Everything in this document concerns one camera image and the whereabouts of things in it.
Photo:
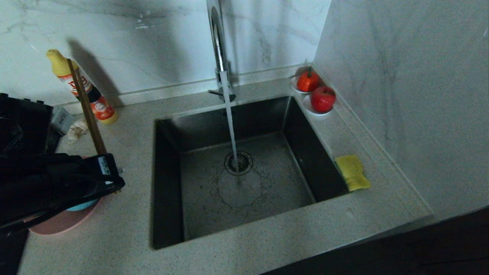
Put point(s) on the pink plastic plate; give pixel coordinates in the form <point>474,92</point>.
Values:
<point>65,223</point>

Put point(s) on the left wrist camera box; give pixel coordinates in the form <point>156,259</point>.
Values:
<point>63,120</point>

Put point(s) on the yellow green sponge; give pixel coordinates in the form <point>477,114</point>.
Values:
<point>353,173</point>

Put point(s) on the red toy apple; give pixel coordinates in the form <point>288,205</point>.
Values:
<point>323,99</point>

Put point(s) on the orange-red toy tomato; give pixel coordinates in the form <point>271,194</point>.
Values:
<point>308,81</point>

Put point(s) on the crumpled white paper tissue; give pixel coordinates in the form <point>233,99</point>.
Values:
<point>77,130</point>

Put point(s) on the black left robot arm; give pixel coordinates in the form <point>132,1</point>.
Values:
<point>30,179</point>

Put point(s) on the teal plastic bowl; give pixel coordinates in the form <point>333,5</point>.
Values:
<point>82,206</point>

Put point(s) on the small white round dish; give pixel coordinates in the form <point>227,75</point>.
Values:
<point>294,87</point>
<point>308,108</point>

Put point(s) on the orange dish soap bottle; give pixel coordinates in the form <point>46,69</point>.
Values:
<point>101,109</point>

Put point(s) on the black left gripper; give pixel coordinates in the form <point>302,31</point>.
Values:
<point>99,177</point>

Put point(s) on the round metal drain strainer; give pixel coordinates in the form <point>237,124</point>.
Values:
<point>244,162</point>

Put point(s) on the chrome sink faucet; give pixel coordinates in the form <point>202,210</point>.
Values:
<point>218,46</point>

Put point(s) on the stainless steel sink basin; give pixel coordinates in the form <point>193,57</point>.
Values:
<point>267,198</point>

